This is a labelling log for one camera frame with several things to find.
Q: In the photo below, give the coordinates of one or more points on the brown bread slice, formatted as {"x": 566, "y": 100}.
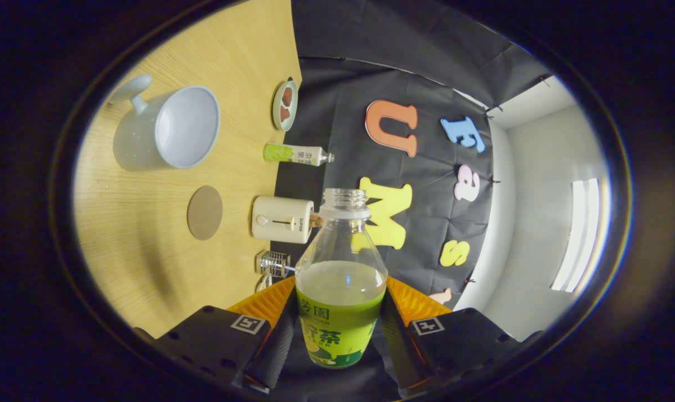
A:
{"x": 315, "y": 220}

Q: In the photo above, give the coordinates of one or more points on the reddish brown meat piece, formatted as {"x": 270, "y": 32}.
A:
{"x": 285, "y": 114}
{"x": 287, "y": 96}

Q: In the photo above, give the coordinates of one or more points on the cream toaster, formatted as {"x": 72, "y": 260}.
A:
{"x": 281, "y": 219}

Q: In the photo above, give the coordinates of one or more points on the clear bottle of green juice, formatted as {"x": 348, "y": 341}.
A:
{"x": 340, "y": 318}

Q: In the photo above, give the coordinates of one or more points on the tall white green bottle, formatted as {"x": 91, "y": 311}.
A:
{"x": 292, "y": 153}

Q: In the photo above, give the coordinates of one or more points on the pale green plate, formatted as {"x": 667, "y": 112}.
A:
{"x": 276, "y": 106}

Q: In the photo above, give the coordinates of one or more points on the round brown coaster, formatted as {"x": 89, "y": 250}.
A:
{"x": 205, "y": 213}

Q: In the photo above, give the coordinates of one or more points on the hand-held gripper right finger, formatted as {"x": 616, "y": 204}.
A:
{"x": 397, "y": 346}

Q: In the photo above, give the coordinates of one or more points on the white sauce tray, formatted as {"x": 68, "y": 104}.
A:
{"x": 263, "y": 283}

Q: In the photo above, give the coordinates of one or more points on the ceiling light panel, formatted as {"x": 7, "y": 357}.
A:
{"x": 585, "y": 234}

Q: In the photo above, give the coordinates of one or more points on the wooden table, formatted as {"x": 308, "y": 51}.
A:
{"x": 147, "y": 240}

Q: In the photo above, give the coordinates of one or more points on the black backdrop cloth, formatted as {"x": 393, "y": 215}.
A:
{"x": 426, "y": 67}

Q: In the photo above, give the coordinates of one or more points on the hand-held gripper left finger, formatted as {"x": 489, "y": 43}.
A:
{"x": 276, "y": 343}

